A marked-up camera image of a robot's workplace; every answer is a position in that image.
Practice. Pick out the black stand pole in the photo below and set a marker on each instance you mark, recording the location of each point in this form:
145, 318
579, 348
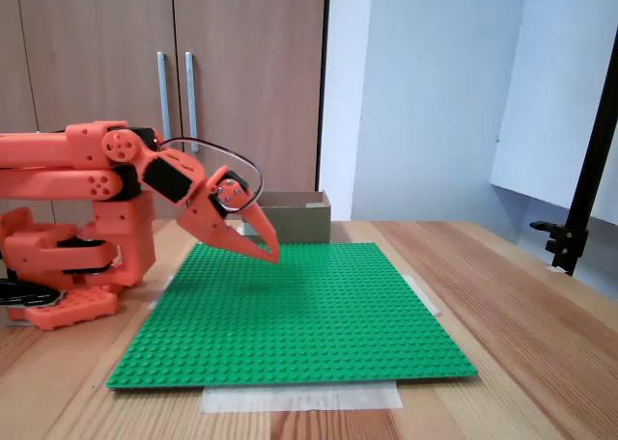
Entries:
592, 160

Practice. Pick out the brown wooden cabinet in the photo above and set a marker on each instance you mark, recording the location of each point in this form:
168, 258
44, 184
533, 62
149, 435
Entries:
96, 49

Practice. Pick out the translucent masking tape strip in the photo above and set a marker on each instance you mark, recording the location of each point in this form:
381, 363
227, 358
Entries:
427, 301
299, 399
157, 300

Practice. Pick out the white board panel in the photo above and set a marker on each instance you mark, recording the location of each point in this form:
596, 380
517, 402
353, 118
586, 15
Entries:
545, 97

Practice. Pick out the brown cardboard box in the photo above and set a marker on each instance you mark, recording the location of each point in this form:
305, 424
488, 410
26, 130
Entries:
299, 225

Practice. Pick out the black stand clamp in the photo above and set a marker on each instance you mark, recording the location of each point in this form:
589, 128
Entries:
562, 247

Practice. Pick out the small white tape piece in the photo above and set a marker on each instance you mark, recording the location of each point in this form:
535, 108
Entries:
555, 269

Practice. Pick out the green lego baseplate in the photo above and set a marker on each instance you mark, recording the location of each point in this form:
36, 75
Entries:
289, 314

